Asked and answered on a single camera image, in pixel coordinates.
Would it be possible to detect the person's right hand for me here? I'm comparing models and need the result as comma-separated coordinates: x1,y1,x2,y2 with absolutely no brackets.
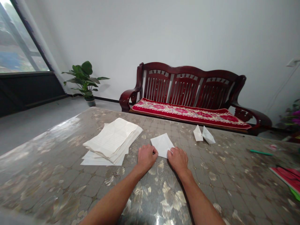
167,147,189,173

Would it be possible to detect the person's left hand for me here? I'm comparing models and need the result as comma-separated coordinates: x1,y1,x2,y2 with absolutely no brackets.
137,144,159,171

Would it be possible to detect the white paper sheet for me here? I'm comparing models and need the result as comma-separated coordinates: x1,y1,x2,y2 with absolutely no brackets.
150,133,175,159

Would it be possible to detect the white paper boat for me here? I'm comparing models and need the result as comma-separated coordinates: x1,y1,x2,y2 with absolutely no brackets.
193,125,203,142
202,126,216,145

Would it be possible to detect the stack of white paper sheets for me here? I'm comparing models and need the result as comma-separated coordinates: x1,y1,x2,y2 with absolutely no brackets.
80,117,143,166

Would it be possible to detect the red floral seat cushion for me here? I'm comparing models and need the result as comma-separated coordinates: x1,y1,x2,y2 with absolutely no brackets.
131,98,253,130

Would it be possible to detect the dark red wooden bench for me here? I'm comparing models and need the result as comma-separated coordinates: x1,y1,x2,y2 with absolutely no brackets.
119,62,273,136

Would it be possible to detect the green pen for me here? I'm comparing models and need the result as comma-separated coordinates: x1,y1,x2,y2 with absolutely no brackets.
249,149,274,156

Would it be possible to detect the green potted plant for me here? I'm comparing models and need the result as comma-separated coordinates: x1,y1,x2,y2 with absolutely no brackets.
61,61,111,108

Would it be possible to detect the red book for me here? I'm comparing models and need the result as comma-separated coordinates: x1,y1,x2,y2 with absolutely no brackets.
269,166,300,195

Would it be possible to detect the purple flower plant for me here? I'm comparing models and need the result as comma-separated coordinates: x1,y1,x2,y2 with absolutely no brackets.
279,99,300,132

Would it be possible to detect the green paper sheet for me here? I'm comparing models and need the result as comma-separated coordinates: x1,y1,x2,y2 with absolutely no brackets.
289,187,300,202

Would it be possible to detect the white curtain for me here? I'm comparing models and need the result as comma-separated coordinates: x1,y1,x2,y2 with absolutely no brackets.
14,0,68,94

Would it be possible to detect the window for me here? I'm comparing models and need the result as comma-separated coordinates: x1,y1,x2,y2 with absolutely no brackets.
0,0,51,73

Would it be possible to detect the white wall socket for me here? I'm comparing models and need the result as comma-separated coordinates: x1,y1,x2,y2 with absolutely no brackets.
286,57,300,68

